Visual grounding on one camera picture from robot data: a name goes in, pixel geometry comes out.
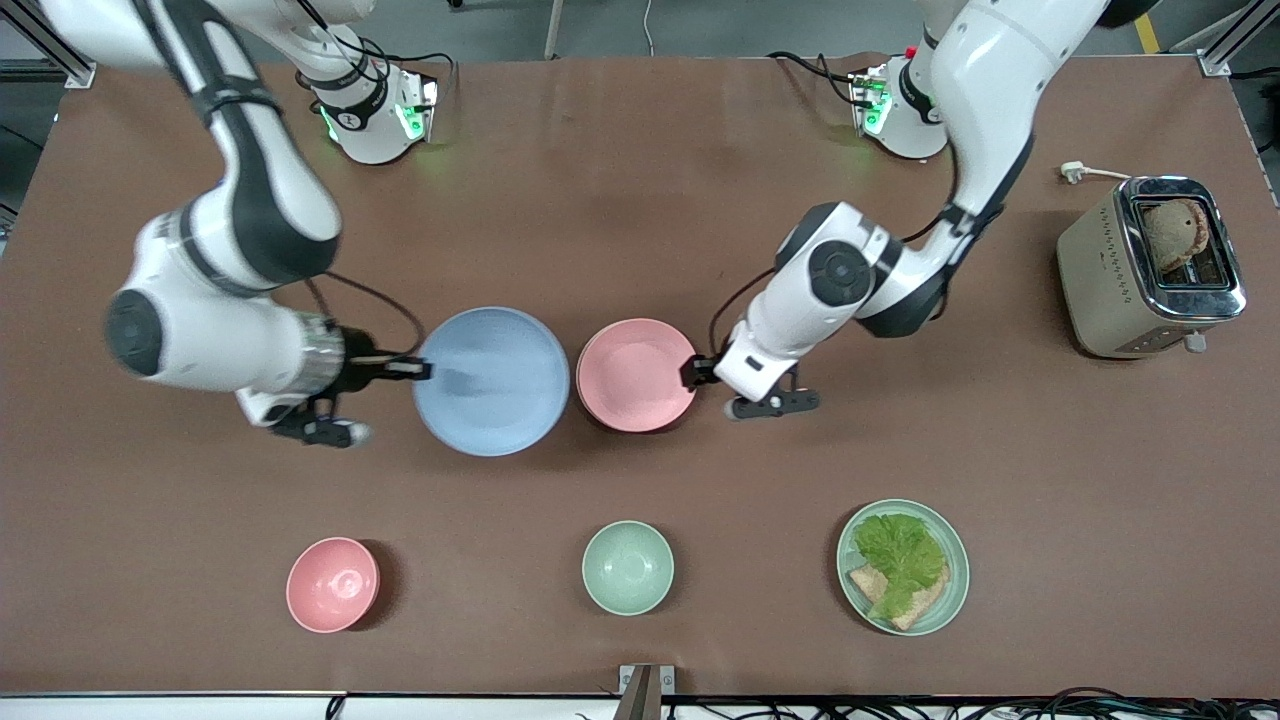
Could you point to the brown bread slice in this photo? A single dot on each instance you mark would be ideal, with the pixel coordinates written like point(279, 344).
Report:
point(925, 605)

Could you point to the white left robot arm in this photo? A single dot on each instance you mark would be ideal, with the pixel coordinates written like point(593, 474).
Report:
point(990, 90)

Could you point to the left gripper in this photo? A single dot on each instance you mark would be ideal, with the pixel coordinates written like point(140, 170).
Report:
point(692, 372)

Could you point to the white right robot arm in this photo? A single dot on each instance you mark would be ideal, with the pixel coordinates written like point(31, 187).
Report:
point(270, 190)

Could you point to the green plate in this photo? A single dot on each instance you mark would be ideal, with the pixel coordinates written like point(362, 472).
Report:
point(955, 585)

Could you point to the green lettuce leaf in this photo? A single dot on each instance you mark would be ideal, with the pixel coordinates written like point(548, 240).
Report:
point(900, 555)

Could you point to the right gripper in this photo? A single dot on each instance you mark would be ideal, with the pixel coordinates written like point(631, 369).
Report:
point(361, 372)

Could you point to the pink bowl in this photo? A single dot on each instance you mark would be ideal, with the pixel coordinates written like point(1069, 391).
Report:
point(332, 585)

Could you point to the beige chrome toaster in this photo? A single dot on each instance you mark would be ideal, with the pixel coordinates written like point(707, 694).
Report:
point(1100, 285)

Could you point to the light blue shallow plate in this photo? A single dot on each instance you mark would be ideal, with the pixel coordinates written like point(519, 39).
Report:
point(495, 382)

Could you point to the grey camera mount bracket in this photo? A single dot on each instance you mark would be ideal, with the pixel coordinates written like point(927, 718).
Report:
point(645, 690)

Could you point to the green bowl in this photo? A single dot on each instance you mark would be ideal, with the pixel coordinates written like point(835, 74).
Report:
point(628, 567)

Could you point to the pink shallow plate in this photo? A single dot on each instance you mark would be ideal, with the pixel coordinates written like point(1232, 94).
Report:
point(635, 375)

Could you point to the toasted bread slice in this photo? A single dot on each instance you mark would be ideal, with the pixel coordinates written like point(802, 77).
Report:
point(1172, 235)

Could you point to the aluminium frame post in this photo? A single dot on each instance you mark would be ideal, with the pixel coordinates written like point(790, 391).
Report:
point(1225, 55)
point(65, 65)

